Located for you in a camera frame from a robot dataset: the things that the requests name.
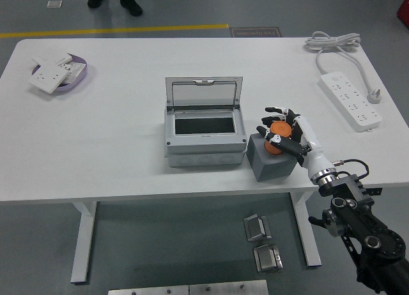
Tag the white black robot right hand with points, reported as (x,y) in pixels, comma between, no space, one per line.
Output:
(314,154)

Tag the orange cylinder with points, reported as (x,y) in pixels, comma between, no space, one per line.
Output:
(282,129)

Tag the grey junction box with lid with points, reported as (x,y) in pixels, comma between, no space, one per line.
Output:
(204,145)

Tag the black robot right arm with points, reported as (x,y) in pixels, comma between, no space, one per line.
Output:
(370,231)

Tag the grey cube with round hole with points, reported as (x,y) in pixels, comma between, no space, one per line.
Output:
(271,168)

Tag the white power strip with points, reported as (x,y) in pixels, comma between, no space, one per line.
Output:
(348,100)

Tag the white table leg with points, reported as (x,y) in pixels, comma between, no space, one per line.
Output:
(308,244)
(83,244)

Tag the brown floor sign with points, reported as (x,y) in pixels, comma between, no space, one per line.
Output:
(255,32)

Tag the grey metal plate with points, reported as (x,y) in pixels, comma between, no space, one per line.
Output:
(228,288)
(147,291)

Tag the red object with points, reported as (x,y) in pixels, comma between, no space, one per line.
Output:
(403,7)

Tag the purple oval tray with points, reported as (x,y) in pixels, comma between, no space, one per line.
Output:
(81,59)

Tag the printed paper packet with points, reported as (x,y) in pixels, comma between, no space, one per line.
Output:
(76,70)

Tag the white five-hole socket panel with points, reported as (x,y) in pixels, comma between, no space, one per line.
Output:
(48,78)

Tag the small metal floor square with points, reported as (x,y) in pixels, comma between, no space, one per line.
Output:
(54,4)

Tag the metal floor bracket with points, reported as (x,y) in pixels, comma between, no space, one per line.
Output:
(266,260)
(255,228)

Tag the white plain switch panel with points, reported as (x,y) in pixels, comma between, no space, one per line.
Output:
(51,56)

